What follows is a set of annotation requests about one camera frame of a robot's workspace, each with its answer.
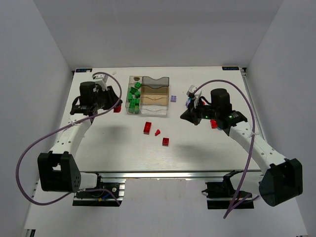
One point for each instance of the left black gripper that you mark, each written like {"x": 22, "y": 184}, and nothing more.
{"x": 108, "y": 96}

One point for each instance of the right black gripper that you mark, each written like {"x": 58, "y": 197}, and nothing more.
{"x": 195, "y": 111}

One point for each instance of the red rounded lego brick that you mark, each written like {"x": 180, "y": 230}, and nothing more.
{"x": 213, "y": 124}

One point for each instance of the red 2x2 lego brick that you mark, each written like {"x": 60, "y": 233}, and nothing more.
{"x": 165, "y": 141}

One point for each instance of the green curved lego brick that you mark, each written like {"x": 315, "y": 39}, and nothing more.
{"x": 129, "y": 97}

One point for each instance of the green lego brick carried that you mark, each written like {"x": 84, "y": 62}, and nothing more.
{"x": 133, "y": 90}

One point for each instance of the red 2x4 lego brick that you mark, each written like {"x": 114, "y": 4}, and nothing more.
{"x": 147, "y": 127}

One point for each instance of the green 2x4 lego brick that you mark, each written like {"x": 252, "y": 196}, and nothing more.
{"x": 136, "y": 101}

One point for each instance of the green upside-down 2x2 lego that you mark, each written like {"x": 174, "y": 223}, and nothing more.
{"x": 138, "y": 85}

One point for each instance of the green 2x2 sloped lego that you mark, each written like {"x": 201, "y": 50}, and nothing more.
{"x": 131, "y": 107}

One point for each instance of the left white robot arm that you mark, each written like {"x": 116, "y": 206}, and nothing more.
{"x": 58, "y": 170}

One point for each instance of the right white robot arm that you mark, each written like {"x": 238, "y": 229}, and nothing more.
{"x": 281, "y": 179}

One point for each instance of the lilac 2x2 lego brick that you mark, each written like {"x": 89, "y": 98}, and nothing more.
{"x": 173, "y": 98}

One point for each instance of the amber tinted container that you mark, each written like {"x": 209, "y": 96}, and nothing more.
{"x": 154, "y": 96}

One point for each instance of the tall clear narrow container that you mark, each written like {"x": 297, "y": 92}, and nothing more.
{"x": 133, "y": 96}

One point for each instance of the grey smoked container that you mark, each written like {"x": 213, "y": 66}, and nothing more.
{"x": 155, "y": 83}

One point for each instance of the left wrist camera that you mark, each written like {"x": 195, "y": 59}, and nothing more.
{"x": 100, "y": 78}

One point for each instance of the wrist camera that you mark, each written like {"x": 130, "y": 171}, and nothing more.
{"x": 194, "y": 94}
{"x": 100, "y": 78}

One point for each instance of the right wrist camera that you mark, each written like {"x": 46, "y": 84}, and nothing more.
{"x": 194, "y": 94}

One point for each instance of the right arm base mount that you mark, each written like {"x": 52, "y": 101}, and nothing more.
{"x": 220, "y": 194}

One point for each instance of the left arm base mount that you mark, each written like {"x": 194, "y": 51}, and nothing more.
{"x": 107, "y": 195}

